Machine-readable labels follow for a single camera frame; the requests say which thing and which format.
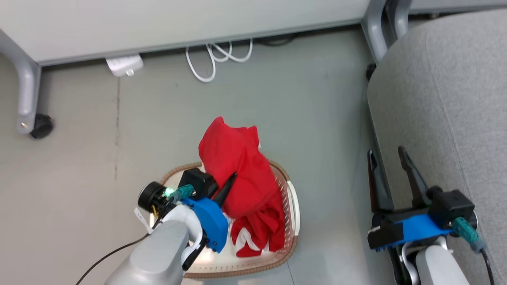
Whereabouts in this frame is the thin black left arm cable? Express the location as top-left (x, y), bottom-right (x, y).
top-left (75, 233), bottom-right (152, 285)

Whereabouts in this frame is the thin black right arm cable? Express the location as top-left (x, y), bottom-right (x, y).
top-left (479, 247), bottom-right (496, 285)

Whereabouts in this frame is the black floor cable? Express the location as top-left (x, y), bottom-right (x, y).
top-left (253, 34), bottom-right (298, 47)

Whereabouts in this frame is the red clothing with white stripes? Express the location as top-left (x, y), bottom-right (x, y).
top-left (198, 116), bottom-right (286, 258)

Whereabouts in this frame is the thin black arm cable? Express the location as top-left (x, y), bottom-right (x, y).
top-left (75, 233), bottom-right (152, 285)
top-left (479, 247), bottom-right (496, 285)

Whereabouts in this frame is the curved grey table leg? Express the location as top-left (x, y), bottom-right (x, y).
top-left (0, 30), bottom-right (42, 135)

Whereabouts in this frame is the white laundry basket brown rim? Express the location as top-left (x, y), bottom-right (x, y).
top-left (150, 160), bottom-right (301, 279)

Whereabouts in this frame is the teal right camera connector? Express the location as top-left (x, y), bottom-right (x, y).
top-left (452, 217), bottom-right (486, 252)

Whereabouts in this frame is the black caster wheel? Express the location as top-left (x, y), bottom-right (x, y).
top-left (30, 114), bottom-right (54, 139)

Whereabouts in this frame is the grey fabric sofa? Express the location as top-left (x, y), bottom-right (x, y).
top-left (367, 8), bottom-right (507, 285)

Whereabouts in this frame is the teal camera connector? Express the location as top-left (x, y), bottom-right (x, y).
top-left (452, 217), bottom-right (486, 252)
top-left (170, 184), bottom-right (195, 202)

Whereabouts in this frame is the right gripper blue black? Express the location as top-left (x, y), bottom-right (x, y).
top-left (368, 146), bottom-right (454, 252)

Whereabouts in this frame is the white looped cable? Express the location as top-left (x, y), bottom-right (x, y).
top-left (185, 38), bottom-right (254, 83)

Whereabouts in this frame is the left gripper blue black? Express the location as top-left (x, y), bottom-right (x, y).
top-left (138, 172), bottom-right (238, 253)

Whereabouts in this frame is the teal left camera connector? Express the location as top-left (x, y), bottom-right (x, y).
top-left (170, 184), bottom-right (195, 202)

